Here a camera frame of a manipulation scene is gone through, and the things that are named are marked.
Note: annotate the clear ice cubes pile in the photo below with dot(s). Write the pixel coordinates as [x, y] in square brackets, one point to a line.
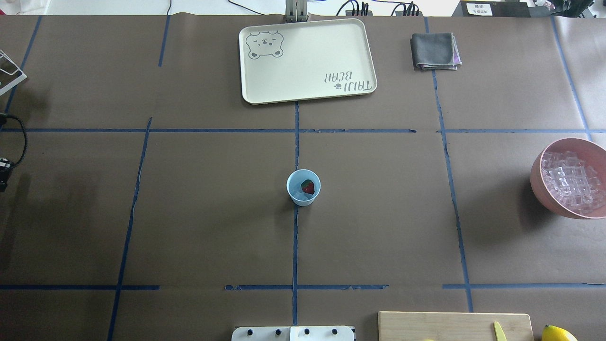
[573, 182]

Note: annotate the wooden cutting board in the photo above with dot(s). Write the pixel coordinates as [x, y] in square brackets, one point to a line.
[451, 326]

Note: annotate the grey metal post mount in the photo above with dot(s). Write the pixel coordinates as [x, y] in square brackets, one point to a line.
[296, 11]

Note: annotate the light blue cup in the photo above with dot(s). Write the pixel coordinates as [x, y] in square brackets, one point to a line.
[293, 187]

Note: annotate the pink bowl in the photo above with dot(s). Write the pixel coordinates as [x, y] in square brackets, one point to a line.
[588, 151]

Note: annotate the folded grey cloth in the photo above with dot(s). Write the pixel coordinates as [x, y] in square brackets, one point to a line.
[435, 51]

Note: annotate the cream bear tray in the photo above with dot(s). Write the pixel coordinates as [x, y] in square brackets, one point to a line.
[305, 60]

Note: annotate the black power strip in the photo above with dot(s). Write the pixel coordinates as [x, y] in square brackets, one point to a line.
[355, 8]

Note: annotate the white wire cup rack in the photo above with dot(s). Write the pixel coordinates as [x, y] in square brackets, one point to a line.
[10, 74]

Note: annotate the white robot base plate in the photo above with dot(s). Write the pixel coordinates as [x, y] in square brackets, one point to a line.
[294, 333]

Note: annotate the red strawberry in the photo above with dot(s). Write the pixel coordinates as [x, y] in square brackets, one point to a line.
[308, 187]

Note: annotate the yellow plastic knife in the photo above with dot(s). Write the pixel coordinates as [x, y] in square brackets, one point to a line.
[499, 332]

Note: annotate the yellow lemon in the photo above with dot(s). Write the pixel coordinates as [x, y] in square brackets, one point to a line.
[554, 333]

